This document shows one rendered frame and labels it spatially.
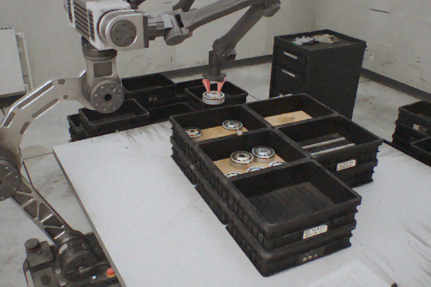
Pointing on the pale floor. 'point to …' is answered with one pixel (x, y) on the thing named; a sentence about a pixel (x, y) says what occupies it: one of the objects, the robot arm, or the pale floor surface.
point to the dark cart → (318, 69)
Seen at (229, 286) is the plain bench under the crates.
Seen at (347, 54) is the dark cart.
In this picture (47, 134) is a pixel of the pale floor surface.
